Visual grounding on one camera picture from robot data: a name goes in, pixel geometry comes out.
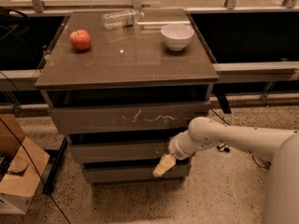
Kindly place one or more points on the grey drawer cabinet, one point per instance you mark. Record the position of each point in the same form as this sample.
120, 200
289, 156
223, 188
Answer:
128, 66

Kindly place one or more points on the black power adapter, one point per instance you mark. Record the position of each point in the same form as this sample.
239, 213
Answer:
223, 148

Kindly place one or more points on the grey drawer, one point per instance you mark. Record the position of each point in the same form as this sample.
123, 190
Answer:
124, 118
134, 173
119, 151

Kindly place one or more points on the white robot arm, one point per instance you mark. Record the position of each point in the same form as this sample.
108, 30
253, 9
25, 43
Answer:
279, 147

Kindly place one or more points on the black metal floor bar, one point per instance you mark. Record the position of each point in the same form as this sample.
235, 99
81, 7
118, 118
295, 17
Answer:
56, 159

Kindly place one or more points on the grey top drawer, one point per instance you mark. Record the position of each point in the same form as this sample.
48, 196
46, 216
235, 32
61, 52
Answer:
124, 118

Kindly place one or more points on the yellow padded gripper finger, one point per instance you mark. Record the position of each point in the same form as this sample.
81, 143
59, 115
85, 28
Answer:
166, 162

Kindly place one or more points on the red apple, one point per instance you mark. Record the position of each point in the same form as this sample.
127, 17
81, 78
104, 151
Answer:
80, 40

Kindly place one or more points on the grey bottom drawer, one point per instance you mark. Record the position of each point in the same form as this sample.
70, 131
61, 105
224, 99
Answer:
134, 173

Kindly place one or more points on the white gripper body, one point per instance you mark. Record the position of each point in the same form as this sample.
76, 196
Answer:
177, 148

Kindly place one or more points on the white ceramic bowl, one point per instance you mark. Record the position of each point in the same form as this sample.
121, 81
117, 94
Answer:
177, 36

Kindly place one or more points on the brown cardboard box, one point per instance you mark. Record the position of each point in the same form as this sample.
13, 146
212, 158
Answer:
26, 164

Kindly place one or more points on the clear plastic water bottle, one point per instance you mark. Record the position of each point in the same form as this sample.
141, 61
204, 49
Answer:
121, 19

